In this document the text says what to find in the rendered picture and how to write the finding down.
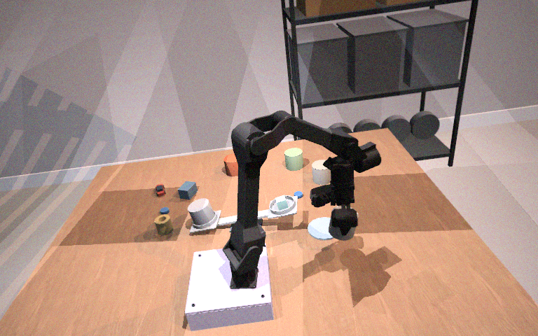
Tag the green cylinder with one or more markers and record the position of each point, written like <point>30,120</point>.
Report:
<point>294,159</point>

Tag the orange cylinder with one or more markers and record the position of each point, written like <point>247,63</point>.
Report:
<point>231,165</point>

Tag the yellow tape roll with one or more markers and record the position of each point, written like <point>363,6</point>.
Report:
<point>164,224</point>

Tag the light blue box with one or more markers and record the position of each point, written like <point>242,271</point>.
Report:
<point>187,190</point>

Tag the white round dish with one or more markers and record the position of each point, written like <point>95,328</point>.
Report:
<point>319,228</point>

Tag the beige cylinder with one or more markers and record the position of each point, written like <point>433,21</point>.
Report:
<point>320,174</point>

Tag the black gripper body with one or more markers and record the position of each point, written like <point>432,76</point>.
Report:
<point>344,195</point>

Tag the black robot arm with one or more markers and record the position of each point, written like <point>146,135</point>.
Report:
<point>251,146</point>

